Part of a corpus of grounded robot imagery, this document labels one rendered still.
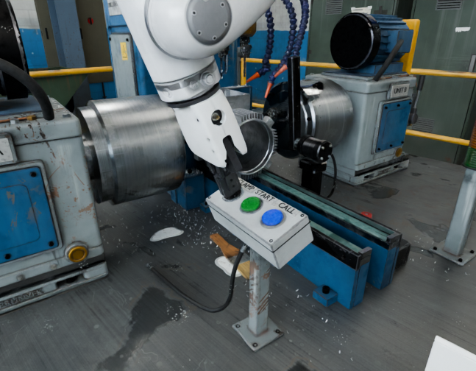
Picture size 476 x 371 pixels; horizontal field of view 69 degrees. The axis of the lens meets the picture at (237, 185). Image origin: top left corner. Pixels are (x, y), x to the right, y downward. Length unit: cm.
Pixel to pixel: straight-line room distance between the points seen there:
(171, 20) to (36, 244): 54
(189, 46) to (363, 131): 96
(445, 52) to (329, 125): 289
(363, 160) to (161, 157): 76
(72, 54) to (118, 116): 516
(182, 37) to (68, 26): 561
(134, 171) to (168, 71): 39
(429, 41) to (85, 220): 362
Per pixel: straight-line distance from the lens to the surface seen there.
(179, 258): 87
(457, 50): 391
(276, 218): 47
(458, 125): 395
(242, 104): 101
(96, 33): 642
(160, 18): 37
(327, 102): 112
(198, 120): 45
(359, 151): 127
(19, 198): 73
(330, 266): 74
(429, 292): 87
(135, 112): 81
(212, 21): 36
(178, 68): 43
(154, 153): 79
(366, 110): 124
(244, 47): 100
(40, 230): 76
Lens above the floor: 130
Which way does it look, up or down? 24 degrees down
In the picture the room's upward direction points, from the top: straight up
